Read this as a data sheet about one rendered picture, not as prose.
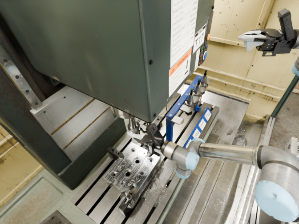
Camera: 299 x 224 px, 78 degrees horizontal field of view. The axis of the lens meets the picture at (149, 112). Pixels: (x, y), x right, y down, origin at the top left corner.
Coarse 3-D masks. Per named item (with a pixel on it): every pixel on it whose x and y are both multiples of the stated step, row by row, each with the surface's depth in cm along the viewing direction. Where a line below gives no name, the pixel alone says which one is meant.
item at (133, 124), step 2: (132, 118) 86; (134, 118) 87; (130, 120) 87; (132, 120) 87; (134, 120) 87; (136, 120) 90; (130, 122) 88; (132, 122) 87; (134, 122) 88; (136, 122) 89; (130, 124) 89; (132, 124) 88; (134, 124) 88; (136, 124) 89; (130, 126) 89; (132, 126) 89; (134, 126) 89; (136, 126) 90; (132, 128) 90; (134, 128) 90
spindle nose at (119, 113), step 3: (111, 108) 77; (114, 108) 74; (114, 111) 75; (117, 111) 74; (120, 111) 73; (114, 114) 78; (117, 114) 76; (120, 114) 75; (123, 114) 74; (126, 114) 74; (120, 117) 77; (123, 117) 76; (126, 117) 76; (129, 117) 76; (132, 117) 76
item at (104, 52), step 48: (0, 0) 60; (48, 0) 46; (96, 0) 38; (144, 0) 34; (48, 48) 63; (96, 48) 48; (144, 48) 40; (192, 48) 64; (96, 96) 66; (144, 96) 50
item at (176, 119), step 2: (174, 116) 110; (176, 116) 110; (172, 118) 109; (174, 118) 109; (176, 118) 109; (178, 118) 109; (180, 118) 109; (182, 118) 109; (170, 120) 108; (172, 120) 108; (174, 120) 108; (176, 120) 108; (178, 120) 107; (180, 120) 107; (182, 120) 107; (174, 122) 107; (176, 122) 107; (178, 122) 107; (180, 122) 106; (182, 122) 107; (178, 124) 106; (180, 124) 106
